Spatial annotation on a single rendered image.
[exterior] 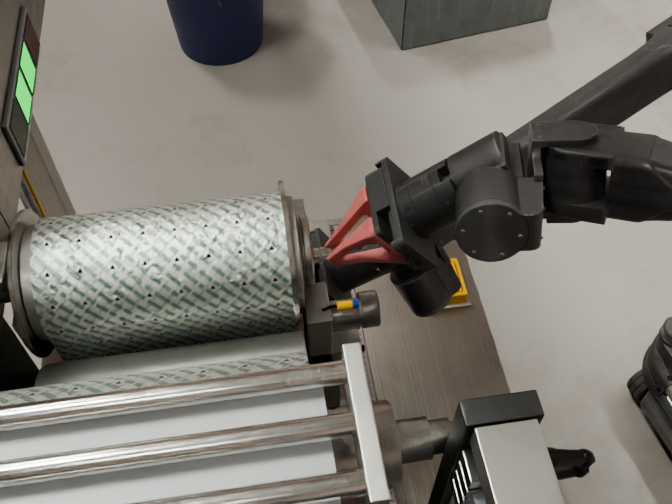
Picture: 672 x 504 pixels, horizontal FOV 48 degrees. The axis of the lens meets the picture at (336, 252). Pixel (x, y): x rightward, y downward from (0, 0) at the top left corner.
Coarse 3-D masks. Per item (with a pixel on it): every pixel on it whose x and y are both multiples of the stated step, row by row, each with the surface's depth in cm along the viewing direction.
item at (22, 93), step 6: (18, 78) 99; (18, 84) 98; (24, 84) 101; (18, 90) 98; (24, 90) 101; (18, 96) 98; (24, 96) 100; (30, 96) 103; (24, 102) 100; (30, 102) 103; (24, 108) 100; (24, 114) 100
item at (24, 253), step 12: (288, 204) 73; (24, 240) 70; (24, 252) 70; (24, 264) 69; (300, 264) 71; (24, 276) 69; (300, 276) 72; (24, 288) 69; (300, 288) 72; (24, 300) 69; (300, 300) 74; (36, 312) 70; (36, 324) 70
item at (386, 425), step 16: (384, 400) 56; (384, 416) 54; (384, 432) 53; (336, 448) 53; (352, 448) 52; (384, 448) 52; (336, 464) 52; (352, 464) 52; (384, 464) 52; (400, 464) 53; (400, 480) 53
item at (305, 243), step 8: (296, 216) 76; (304, 216) 75; (304, 224) 74; (304, 232) 74; (304, 240) 73; (304, 248) 73; (304, 256) 73; (312, 256) 73; (304, 264) 73; (312, 264) 73; (304, 272) 74; (312, 272) 74; (304, 280) 75; (312, 280) 75
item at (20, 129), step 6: (18, 108) 97; (18, 114) 97; (12, 120) 94; (18, 120) 97; (12, 126) 94; (18, 126) 96; (24, 126) 99; (18, 132) 96; (24, 132) 99; (18, 138) 96; (24, 138) 98; (24, 144) 98; (24, 150) 98
